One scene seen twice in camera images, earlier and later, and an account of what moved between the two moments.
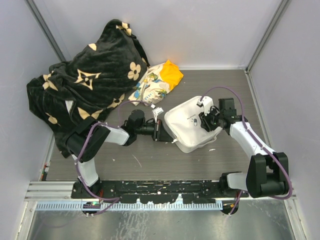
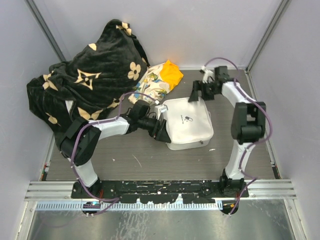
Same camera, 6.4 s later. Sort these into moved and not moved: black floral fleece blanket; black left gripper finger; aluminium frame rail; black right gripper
Moved: black right gripper
Not moved: black left gripper finger; black floral fleece blanket; aluminium frame rail
